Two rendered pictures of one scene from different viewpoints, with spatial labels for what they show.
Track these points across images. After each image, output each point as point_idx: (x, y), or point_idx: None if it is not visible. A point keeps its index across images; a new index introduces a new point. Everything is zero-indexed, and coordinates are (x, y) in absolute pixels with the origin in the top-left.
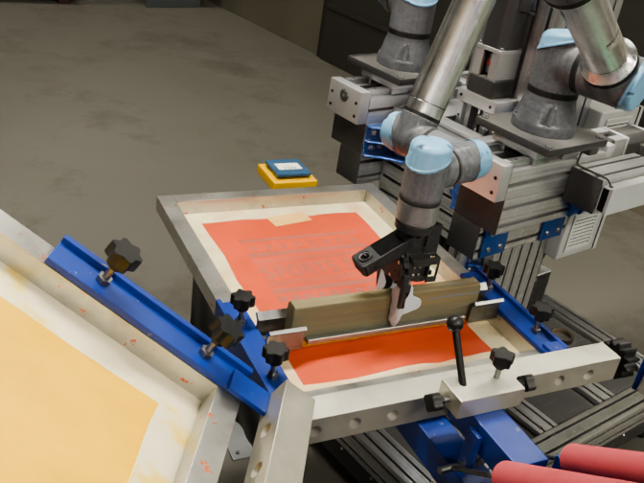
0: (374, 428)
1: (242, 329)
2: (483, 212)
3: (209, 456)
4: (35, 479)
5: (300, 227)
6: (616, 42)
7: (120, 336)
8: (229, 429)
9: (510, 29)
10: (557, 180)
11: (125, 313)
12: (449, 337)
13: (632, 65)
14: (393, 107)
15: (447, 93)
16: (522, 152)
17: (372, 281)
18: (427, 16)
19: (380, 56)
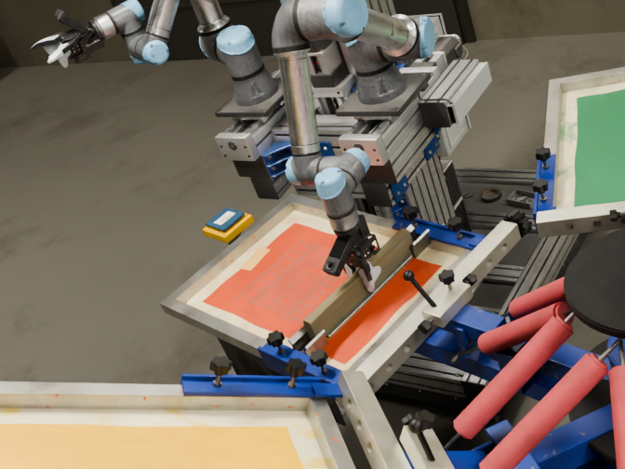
0: (402, 363)
1: (286, 355)
2: (380, 173)
3: (332, 434)
4: None
5: (267, 260)
6: (395, 28)
7: (244, 407)
8: (331, 415)
9: None
10: (414, 119)
11: (240, 393)
12: None
13: (414, 32)
14: (271, 130)
15: (313, 131)
16: (380, 119)
17: None
18: (255, 55)
19: (239, 100)
